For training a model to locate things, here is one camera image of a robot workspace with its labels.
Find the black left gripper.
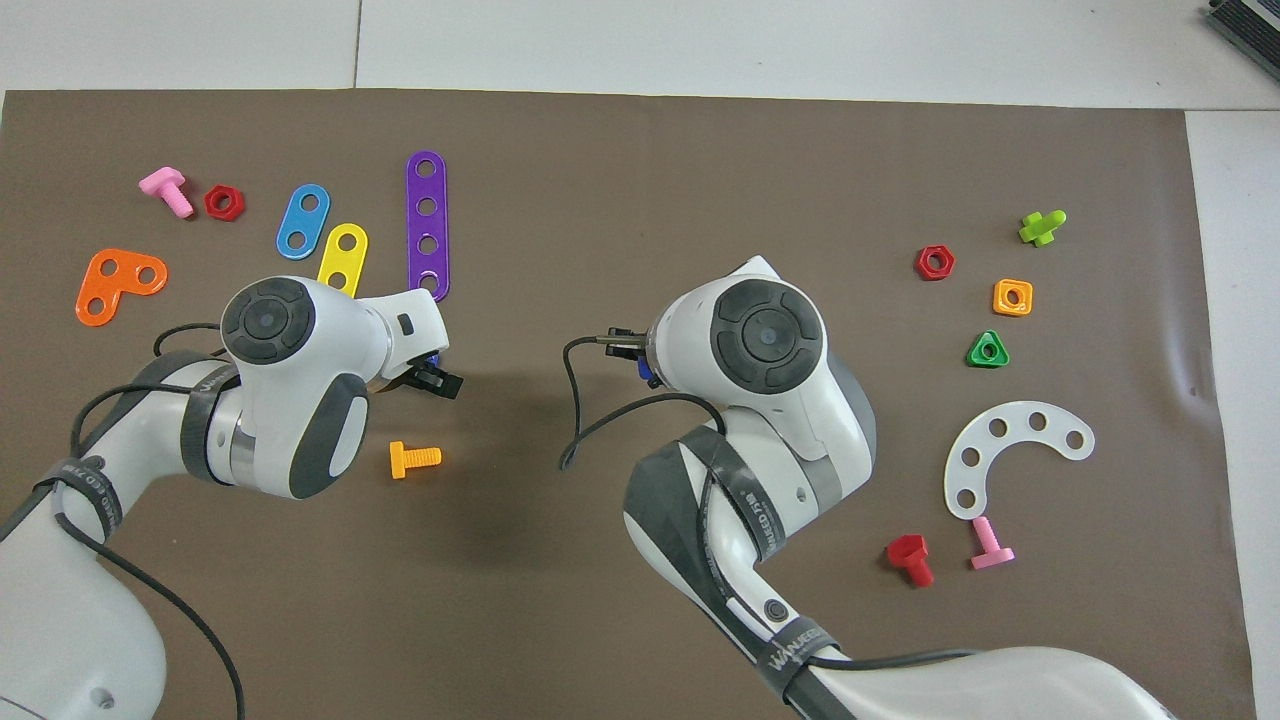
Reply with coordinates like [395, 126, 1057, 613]
[372, 352, 464, 403]

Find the orange plastic screw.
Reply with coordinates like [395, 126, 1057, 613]
[389, 441, 443, 480]

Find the pink plastic screw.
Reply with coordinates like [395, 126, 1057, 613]
[138, 166, 195, 220]
[969, 516, 1016, 571]

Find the red plastic screw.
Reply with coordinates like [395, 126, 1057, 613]
[886, 534, 936, 588]

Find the lime cross-head screw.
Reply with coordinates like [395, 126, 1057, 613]
[1018, 209, 1068, 248]

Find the yellow three-hole strip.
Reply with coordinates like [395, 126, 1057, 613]
[317, 222, 370, 299]

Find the purple four-hole strip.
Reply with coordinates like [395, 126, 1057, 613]
[405, 150, 452, 302]

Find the brown table mat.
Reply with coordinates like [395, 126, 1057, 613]
[0, 88, 1259, 720]

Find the blue two-hole strip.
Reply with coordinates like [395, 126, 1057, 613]
[275, 183, 332, 261]

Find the orange three-hole angled plate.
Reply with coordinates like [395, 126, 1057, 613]
[75, 248, 169, 328]

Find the white curved perforated strip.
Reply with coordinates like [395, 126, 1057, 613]
[943, 401, 1096, 521]

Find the black ribbed device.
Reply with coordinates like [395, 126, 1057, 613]
[1205, 0, 1280, 83]

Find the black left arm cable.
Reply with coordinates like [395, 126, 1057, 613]
[55, 322, 246, 720]

